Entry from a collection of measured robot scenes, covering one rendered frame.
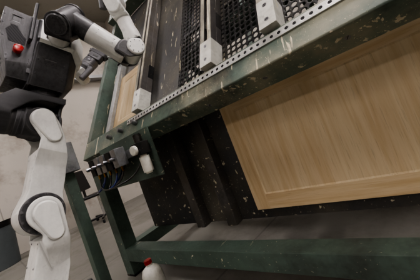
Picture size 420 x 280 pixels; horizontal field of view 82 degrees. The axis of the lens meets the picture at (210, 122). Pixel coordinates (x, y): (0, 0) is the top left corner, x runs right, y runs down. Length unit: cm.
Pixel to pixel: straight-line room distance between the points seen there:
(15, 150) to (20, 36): 399
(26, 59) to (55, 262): 76
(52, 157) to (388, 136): 120
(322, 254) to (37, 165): 104
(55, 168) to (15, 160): 399
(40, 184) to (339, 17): 111
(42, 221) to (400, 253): 110
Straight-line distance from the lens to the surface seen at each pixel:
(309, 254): 98
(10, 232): 444
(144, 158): 116
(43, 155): 112
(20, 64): 119
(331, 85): 98
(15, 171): 509
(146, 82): 139
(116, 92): 173
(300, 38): 77
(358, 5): 76
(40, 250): 111
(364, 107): 98
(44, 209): 106
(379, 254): 92
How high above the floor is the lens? 67
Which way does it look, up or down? 3 degrees up
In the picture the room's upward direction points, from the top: 21 degrees counter-clockwise
